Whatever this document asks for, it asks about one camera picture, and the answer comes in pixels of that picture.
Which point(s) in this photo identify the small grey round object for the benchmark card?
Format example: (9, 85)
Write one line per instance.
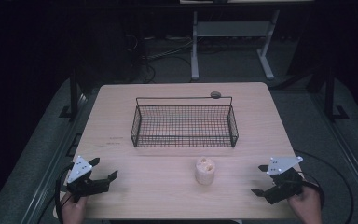
(215, 94)

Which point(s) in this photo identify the person's left hand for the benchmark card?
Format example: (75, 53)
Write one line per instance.
(74, 213)

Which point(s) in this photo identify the white metal desk frame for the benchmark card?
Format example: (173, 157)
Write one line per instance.
(230, 28)

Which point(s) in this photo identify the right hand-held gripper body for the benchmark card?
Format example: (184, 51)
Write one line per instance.
(287, 185)

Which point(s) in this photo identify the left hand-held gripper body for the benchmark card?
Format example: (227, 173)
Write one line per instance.
(87, 187)

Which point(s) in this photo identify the person's right hand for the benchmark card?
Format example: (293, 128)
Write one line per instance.
(307, 207)

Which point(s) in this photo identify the black metal stand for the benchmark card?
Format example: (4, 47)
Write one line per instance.
(330, 93)
(73, 93)

